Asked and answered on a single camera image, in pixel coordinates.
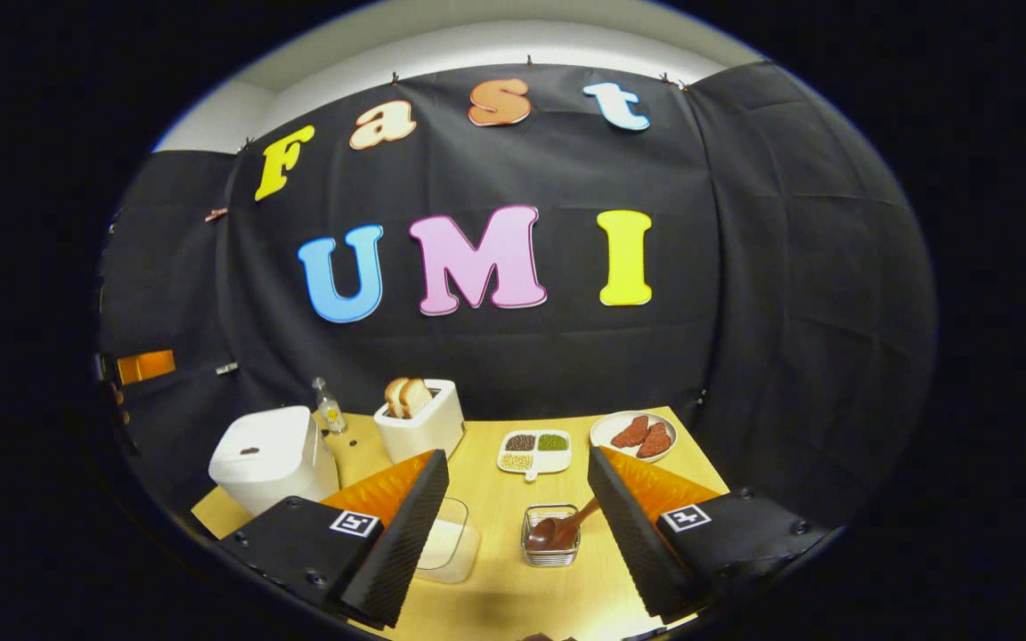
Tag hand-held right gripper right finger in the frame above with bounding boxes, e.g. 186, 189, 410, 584
586, 445, 835, 624

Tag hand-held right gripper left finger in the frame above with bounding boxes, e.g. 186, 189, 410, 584
215, 448, 452, 631

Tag white toaster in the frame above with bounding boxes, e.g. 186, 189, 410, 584
374, 378, 467, 465

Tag red meat piece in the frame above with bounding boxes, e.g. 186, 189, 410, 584
610, 415, 650, 450
636, 422, 672, 460

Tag metal wire chopstick holder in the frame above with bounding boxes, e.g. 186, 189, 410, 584
521, 504, 582, 568

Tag small glass bottle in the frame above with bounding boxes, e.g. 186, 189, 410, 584
313, 377, 346, 434

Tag white rice cooker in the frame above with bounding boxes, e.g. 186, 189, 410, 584
208, 406, 340, 517

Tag brown wooden spoon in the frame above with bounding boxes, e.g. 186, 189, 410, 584
526, 497, 601, 551

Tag black backdrop cloth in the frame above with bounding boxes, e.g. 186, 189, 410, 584
94, 61, 937, 526

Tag white round plate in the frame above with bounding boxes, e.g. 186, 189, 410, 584
590, 410, 678, 464

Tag white divided bean dish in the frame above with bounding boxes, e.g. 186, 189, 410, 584
497, 428, 573, 483

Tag clear box of white rice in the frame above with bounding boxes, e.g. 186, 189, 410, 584
415, 497, 482, 585

